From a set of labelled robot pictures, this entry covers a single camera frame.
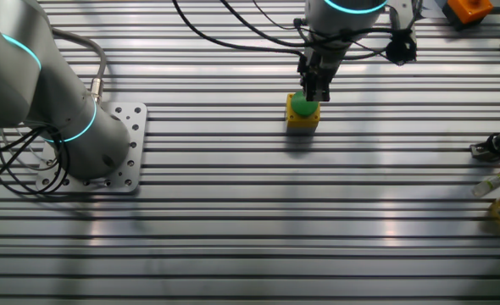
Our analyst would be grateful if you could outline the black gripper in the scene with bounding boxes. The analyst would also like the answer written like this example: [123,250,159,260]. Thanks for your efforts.
[297,48,340,103]

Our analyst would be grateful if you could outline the yellow box green push button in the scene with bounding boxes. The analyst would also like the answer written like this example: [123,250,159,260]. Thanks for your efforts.
[285,91,321,136]

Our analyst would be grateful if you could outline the small tube orange cap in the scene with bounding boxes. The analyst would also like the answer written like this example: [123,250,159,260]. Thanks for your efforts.
[471,164,500,198]

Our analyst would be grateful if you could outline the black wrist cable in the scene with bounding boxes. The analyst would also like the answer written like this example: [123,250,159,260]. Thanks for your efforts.
[219,0,397,48]

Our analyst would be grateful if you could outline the thin black wire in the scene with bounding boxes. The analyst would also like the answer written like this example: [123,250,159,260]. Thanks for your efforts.
[251,0,303,31]

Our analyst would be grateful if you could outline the thick black gripper cable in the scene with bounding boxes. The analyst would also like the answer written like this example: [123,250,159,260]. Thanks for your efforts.
[171,0,307,59]

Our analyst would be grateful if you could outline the orange switch box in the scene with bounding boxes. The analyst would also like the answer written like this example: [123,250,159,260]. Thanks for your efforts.
[442,0,495,30]

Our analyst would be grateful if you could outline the metal pole foot bracket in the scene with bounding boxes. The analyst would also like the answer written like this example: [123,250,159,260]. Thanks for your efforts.
[469,128,500,163]

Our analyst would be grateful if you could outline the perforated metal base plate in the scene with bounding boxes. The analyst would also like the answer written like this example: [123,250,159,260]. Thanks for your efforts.
[35,102,148,195]

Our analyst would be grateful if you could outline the grey cable with metal connector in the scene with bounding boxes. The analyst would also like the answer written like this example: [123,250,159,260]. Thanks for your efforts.
[48,25,108,105]

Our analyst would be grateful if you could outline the black looping base cable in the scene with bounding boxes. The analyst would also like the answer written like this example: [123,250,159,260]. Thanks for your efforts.
[0,125,72,197]

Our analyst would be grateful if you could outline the thin grey wire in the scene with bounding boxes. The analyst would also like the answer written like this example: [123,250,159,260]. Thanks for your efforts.
[0,125,59,171]

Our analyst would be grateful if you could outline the black straight base cable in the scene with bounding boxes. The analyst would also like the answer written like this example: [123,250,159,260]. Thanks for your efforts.
[0,124,54,183]

